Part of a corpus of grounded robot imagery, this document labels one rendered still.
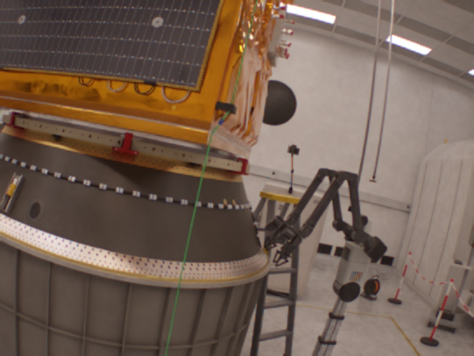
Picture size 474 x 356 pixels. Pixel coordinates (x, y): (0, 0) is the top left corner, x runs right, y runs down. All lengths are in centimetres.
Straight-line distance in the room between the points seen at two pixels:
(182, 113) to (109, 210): 53
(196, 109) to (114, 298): 88
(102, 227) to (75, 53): 79
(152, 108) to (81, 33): 53
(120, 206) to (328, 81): 861
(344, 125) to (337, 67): 143
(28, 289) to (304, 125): 863
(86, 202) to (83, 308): 49
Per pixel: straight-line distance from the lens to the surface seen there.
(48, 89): 200
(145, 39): 178
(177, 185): 206
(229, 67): 175
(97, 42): 187
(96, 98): 185
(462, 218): 739
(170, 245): 196
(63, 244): 186
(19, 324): 212
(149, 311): 195
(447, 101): 1112
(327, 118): 1001
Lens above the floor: 172
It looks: 3 degrees down
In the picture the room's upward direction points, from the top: 13 degrees clockwise
